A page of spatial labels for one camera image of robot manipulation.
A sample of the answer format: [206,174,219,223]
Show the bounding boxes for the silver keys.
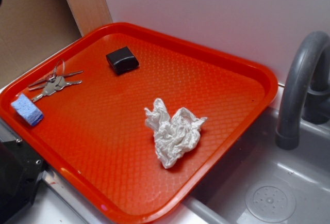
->
[28,59,83,103]

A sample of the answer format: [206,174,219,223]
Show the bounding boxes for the crumpled white paper towel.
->
[144,98,208,169]

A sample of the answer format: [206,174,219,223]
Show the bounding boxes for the round sink drain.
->
[245,183,296,223]

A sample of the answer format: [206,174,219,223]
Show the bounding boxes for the grey curved faucet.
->
[275,31,329,150]

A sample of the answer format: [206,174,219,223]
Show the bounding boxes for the small black box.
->
[106,46,140,75]

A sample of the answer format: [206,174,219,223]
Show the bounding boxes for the wooden board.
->
[67,0,112,36]

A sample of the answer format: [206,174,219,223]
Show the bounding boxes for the blue sponge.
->
[11,93,44,126]

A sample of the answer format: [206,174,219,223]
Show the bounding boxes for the orange plastic tray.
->
[1,23,278,223]

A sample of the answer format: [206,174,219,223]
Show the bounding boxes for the grey plastic sink basin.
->
[184,108,329,223]

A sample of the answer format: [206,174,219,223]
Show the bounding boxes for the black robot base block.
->
[1,139,45,223]

